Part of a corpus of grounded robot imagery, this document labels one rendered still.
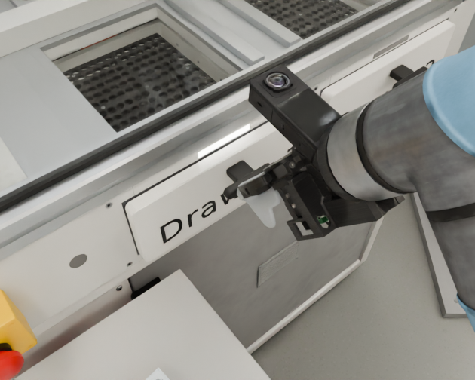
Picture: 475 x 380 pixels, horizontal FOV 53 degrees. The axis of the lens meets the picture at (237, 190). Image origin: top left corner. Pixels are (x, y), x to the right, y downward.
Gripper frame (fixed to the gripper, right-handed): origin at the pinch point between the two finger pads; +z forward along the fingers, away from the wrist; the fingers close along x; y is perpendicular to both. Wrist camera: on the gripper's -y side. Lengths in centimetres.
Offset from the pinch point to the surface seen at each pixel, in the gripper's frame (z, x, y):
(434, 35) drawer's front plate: 1.5, 40.2, -4.1
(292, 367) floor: 74, 15, 54
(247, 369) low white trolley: 5.3, -11.5, 19.7
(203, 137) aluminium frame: -0.6, -3.1, -7.3
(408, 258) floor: 75, 69, 53
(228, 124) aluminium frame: -0.6, 0.4, -7.3
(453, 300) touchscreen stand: 62, 66, 66
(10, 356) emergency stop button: 1.7, -31.7, 2.1
